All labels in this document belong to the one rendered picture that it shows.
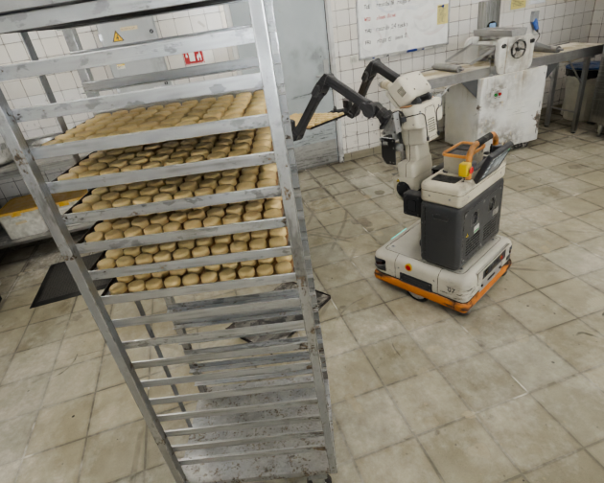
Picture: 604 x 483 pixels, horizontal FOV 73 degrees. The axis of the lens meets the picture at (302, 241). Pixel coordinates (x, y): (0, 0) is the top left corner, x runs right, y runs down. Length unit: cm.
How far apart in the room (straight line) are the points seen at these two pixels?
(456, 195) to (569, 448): 121
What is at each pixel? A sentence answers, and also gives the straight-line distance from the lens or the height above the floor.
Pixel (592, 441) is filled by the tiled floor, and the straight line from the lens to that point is 225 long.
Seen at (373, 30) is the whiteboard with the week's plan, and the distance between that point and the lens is 510.
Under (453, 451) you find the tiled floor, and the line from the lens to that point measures 206.
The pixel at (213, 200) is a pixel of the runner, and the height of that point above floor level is 132.
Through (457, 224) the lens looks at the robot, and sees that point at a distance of 234.
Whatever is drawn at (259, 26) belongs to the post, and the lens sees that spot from 94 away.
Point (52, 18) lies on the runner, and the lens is 109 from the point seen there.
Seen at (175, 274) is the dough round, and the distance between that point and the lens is 134.
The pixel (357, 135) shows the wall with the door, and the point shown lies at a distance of 519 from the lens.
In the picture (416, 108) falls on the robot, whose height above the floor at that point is 116.
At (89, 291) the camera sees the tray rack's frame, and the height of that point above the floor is 111.
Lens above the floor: 171
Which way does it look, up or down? 29 degrees down
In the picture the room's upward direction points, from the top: 9 degrees counter-clockwise
